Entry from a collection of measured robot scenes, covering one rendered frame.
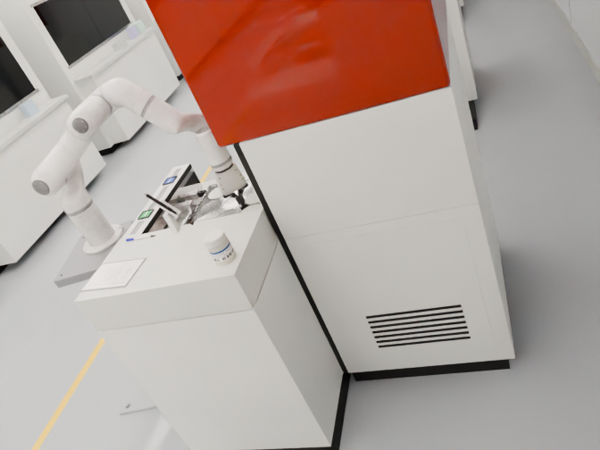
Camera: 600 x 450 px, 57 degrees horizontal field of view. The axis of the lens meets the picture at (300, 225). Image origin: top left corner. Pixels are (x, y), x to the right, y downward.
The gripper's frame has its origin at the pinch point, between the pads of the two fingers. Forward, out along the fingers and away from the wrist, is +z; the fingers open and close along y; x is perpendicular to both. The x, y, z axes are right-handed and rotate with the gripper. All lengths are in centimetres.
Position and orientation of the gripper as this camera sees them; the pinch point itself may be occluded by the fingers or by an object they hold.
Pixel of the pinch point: (240, 200)
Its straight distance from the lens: 214.2
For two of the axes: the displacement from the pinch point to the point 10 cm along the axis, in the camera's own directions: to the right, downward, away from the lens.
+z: 3.6, 7.8, 5.1
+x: 3.5, 3.9, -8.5
